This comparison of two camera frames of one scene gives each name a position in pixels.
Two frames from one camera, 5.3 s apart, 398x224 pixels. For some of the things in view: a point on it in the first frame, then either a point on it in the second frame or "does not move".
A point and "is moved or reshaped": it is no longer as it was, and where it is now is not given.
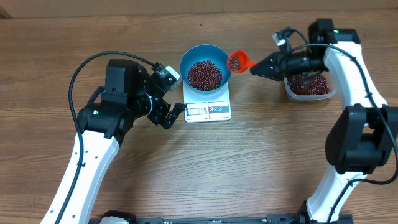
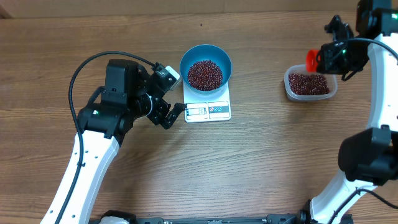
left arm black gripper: (163, 107) does not move
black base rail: (273, 219) does not move
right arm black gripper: (282, 67) to (330, 66)
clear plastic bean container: (311, 86) does not move
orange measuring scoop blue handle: (239, 61) is moved or reshaped
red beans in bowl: (204, 75) does not move
